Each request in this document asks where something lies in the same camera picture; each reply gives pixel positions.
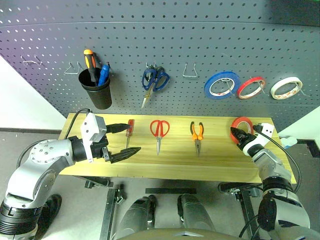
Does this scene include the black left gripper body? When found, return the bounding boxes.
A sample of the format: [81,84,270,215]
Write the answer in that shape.
[90,124,113,164]

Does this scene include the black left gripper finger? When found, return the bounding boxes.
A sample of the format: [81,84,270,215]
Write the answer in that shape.
[109,122,131,135]
[109,146,142,165]

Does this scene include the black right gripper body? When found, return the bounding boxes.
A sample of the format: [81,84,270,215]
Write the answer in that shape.
[239,134,256,150]

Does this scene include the red handled screwdriver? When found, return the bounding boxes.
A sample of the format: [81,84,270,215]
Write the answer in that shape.
[124,119,135,149]

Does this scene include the wide red tape roll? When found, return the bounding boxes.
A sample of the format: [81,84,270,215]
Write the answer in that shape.
[229,116,255,145]

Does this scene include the red handled scissors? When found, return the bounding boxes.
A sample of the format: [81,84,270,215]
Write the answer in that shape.
[149,119,171,157]

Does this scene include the orange black handled pliers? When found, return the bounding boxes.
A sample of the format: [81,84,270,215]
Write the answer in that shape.
[189,121,205,158]

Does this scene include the thin red tape roll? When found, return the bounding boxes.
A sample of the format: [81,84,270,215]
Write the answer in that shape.
[236,76,267,100]

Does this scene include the blue tape roll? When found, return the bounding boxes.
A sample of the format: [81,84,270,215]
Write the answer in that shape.
[203,70,242,101]

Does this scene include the white tape roll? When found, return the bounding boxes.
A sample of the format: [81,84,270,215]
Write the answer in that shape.
[269,76,304,101]

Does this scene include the dark grey perforated pegboard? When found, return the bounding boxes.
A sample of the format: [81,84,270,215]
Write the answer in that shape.
[0,0,320,120]

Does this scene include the black plastic cup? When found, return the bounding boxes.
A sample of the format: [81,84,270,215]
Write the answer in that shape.
[78,67,113,110]

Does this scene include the blue white small object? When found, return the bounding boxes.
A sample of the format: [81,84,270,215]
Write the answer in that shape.
[280,135,298,150]

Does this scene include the black flat floor strip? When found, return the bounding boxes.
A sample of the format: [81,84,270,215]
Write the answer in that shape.
[145,187,197,195]

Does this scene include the black metal table leg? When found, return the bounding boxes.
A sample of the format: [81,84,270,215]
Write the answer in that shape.
[84,176,126,240]
[218,181,264,240]

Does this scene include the dark grey rounded shell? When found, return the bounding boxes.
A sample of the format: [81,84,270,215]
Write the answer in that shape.
[177,193,217,233]
[116,194,157,235]

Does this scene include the black shoe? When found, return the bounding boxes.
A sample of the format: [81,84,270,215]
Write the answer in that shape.
[34,193,63,240]

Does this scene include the grey robot torso edge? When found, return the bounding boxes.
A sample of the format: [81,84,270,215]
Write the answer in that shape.
[121,226,240,240]

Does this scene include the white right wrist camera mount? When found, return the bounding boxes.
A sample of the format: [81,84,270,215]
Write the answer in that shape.
[243,122,274,156]

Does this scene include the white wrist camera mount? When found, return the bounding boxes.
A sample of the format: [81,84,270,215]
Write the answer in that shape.
[243,122,274,156]
[80,113,108,164]

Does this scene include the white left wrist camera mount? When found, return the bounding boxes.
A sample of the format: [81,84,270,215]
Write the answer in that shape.
[80,113,108,164]

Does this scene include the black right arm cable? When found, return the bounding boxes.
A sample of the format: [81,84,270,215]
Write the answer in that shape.
[252,123,302,195]

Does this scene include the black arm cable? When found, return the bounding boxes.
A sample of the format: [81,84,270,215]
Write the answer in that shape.
[65,108,92,140]
[252,123,302,195]

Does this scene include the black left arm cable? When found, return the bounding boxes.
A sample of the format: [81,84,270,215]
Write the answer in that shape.
[65,108,92,140]

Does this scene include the blue handled scissors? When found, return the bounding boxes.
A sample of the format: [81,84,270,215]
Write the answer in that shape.
[141,66,171,109]

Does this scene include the blue handled screwdriver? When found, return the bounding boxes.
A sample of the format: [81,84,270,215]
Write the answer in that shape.
[97,64,111,87]

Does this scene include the triangular wire loop hook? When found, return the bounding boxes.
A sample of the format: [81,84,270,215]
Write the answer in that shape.
[182,62,199,78]
[64,61,84,75]

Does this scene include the orange black handled screwdriver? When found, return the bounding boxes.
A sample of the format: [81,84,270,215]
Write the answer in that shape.
[83,49,99,87]

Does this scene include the double prong wire hook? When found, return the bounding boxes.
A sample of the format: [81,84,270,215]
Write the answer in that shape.
[20,54,44,67]

